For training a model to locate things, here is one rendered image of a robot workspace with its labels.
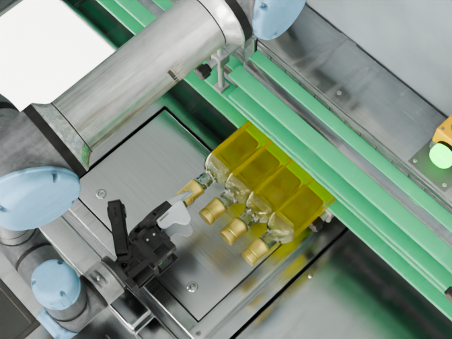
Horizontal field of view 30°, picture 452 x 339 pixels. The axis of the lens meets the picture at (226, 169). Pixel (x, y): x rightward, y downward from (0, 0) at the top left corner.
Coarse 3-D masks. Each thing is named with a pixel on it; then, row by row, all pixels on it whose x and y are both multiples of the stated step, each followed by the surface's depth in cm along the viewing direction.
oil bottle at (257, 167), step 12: (264, 144) 164; (252, 156) 163; (264, 156) 163; (276, 156) 163; (288, 156) 163; (240, 168) 162; (252, 168) 162; (264, 168) 162; (276, 168) 163; (228, 180) 162; (240, 180) 161; (252, 180) 161; (240, 192) 160
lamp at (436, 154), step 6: (438, 144) 144; (444, 144) 143; (432, 150) 144; (438, 150) 143; (444, 150) 142; (450, 150) 142; (432, 156) 144; (438, 156) 143; (444, 156) 142; (450, 156) 142; (438, 162) 144; (444, 162) 143; (450, 162) 143
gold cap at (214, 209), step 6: (216, 198) 161; (210, 204) 160; (216, 204) 160; (222, 204) 160; (204, 210) 160; (210, 210) 160; (216, 210) 160; (222, 210) 160; (204, 216) 159; (210, 216) 159; (216, 216) 160; (210, 222) 160
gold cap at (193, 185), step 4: (192, 180) 162; (188, 184) 162; (192, 184) 162; (196, 184) 162; (184, 188) 162; (188, 188) 161; (192, 188) 161; (196, 188) 162; (200, 188) 162; (180, 192) 161; (196, 192) 162; (200, 192) 162; (192, 196) 161; (196, 196) 162; (184, 200) 161; (188, 200) 161; (192, 200) 162; (184, 204) 163; (188, 204) 162
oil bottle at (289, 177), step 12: (288, 168) 162; (300, 168) 162; (264, 180) 161; (276, 180) 161; (288, 180) 161; (300, 180) 161; (252, 192) 160; (264, 192) 160; (276, 192) 160; (288, 192) 160; (252, 204) 159; (264, 204) 159; (276, 204) 159; (264, 216) 159
